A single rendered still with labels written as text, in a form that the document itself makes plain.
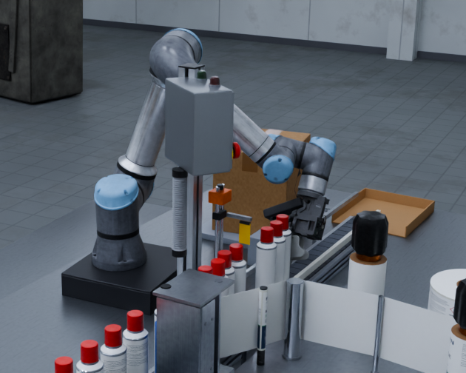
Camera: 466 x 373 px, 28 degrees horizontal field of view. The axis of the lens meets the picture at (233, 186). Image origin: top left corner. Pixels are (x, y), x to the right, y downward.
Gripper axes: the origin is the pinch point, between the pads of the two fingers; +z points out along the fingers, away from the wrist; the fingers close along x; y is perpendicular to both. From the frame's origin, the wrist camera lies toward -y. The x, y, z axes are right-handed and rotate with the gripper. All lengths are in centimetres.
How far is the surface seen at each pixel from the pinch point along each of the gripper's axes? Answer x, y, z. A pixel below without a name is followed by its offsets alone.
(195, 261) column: -27.4, -11.8, 6.9
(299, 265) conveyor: 14.0, -1.3, -1.7
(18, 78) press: 379, -446, -137
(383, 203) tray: 83, -4, -36
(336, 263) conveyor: 22.6, 6.0, -5.2
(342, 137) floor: 440, -166, -146
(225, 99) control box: -57, 0, -27
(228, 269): -35.4, 1.4, 7.3
